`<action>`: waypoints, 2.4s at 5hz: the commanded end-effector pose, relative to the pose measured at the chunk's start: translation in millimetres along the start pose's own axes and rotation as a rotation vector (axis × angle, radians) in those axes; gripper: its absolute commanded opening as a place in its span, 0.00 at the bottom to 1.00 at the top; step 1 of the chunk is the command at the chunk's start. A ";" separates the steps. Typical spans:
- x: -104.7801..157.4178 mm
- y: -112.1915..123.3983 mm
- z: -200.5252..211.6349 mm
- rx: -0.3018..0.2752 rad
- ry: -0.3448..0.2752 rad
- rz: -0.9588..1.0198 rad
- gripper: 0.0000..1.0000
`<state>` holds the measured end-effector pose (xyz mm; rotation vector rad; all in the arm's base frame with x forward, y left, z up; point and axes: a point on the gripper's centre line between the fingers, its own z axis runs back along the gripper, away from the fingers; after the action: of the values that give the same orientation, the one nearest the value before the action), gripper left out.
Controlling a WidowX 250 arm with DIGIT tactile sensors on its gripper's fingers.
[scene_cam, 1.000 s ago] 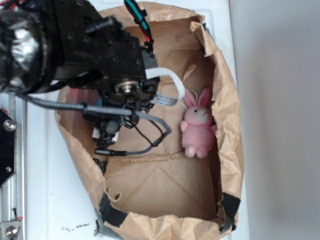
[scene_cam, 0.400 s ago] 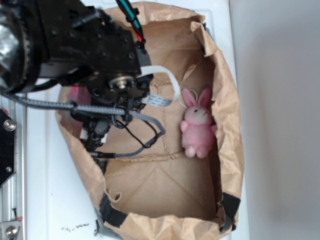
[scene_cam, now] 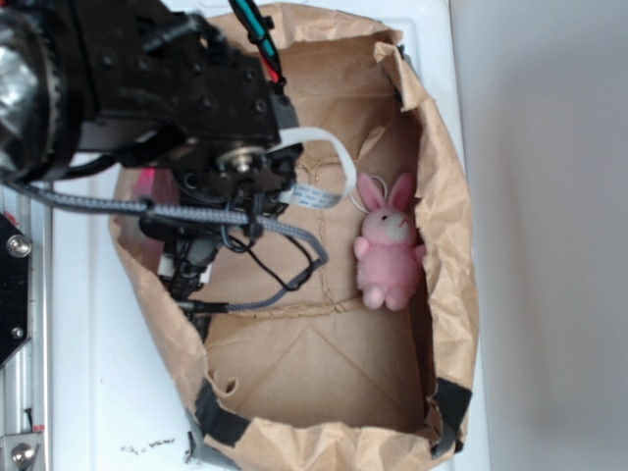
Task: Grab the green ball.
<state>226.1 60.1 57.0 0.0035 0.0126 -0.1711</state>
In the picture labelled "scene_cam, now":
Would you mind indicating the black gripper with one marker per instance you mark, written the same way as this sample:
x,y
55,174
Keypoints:
x,y
250,184

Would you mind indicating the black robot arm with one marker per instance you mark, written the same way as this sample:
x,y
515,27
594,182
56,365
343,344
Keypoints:
x,y
87,85

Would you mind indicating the pink plush bunny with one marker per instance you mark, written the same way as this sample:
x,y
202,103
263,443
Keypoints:
x,y
389,256

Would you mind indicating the brown paper bag liner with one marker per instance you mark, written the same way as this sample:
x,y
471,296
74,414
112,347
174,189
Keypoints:
x,y
318,381

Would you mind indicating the black mounting bracket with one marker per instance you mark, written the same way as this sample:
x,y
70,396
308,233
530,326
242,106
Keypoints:
x,y
16,249

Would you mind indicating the aluminium frame rail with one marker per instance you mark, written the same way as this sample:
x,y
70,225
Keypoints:
x,y
25,379

